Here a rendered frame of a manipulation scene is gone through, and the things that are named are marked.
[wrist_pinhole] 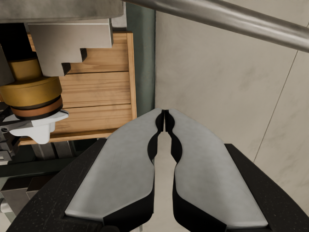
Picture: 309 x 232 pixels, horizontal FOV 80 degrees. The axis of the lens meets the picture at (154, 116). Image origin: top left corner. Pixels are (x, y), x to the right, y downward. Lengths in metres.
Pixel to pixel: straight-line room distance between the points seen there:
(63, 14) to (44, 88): 0.15
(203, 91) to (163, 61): 0.45
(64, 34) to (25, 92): 0.10
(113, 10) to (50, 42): 0.11
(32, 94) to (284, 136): 2.44
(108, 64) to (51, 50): 0.24
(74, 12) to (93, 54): 0.33
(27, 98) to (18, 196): 0.45
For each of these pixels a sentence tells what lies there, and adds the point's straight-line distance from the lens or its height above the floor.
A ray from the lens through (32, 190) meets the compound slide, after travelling 0.62.
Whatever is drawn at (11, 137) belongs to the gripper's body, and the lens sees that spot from 0.42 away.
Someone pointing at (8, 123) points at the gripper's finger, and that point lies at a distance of 0.36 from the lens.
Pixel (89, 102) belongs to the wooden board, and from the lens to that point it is 0.57.
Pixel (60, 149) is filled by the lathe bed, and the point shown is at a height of 0.87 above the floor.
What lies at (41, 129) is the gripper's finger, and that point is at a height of 1.10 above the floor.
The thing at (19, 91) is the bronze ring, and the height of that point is 1.12.
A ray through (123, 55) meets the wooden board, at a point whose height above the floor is 0.89.
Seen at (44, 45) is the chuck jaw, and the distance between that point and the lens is 0.31.
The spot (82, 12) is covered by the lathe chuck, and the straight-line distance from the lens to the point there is 0.21.
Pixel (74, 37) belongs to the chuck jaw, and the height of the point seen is 1.10.
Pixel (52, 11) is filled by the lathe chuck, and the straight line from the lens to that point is 0.20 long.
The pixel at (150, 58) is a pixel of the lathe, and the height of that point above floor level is 0.54.
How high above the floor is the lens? 1.39
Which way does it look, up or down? 58 degrees down
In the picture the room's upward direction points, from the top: 161 degrees clockwise
